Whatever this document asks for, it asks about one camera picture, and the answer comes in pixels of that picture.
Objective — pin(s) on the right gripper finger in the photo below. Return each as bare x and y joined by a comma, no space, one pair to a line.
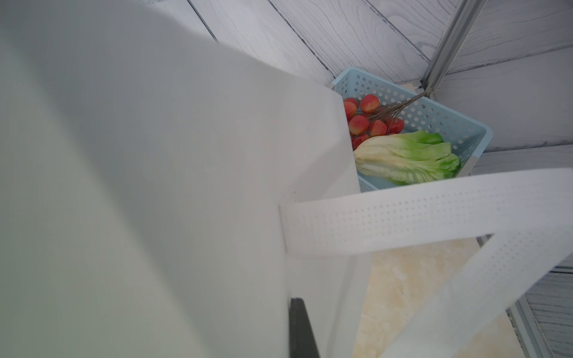
302,343

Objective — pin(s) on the white insulated delivery bag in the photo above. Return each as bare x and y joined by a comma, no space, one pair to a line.
166,196

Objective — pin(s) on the green lettuce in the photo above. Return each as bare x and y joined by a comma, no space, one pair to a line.
409,158

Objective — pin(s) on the red cherry tomato bunch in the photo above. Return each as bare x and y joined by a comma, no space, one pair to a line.
365,119

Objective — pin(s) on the light blue plastic basket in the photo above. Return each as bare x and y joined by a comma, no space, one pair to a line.
469,138

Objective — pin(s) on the right aluminium frame post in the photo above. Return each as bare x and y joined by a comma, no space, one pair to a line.
455,34

